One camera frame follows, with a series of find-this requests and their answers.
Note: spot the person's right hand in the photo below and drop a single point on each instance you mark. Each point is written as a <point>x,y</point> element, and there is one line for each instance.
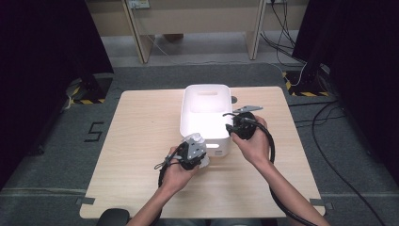
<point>255,149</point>

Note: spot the beige wooden desk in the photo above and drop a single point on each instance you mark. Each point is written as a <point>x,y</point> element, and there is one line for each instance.
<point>200,22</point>

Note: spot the black chair part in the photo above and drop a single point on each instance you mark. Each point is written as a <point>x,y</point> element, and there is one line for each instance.
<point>111,218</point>

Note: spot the white wall socket strip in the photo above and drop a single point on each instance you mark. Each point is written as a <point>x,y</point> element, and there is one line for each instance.
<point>138,3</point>

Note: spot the white plastic storage bin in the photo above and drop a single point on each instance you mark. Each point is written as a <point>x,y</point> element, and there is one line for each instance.
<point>204,119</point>

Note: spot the grey tape piece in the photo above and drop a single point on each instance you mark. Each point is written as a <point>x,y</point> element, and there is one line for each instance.
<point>320,203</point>
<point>85,201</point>

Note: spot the black stand base striped tape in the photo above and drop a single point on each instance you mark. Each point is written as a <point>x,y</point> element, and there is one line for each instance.
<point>309,84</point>
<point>94,88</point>

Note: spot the dark curtain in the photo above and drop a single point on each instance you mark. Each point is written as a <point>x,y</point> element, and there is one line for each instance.
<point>37,78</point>
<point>360,62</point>

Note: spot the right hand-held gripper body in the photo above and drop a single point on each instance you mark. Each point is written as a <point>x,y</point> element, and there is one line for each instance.
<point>246,127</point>

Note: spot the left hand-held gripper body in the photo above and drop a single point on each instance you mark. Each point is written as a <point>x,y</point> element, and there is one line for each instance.
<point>194,150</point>

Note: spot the person's left hand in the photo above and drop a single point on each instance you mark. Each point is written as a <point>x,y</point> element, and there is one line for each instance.
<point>175,179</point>

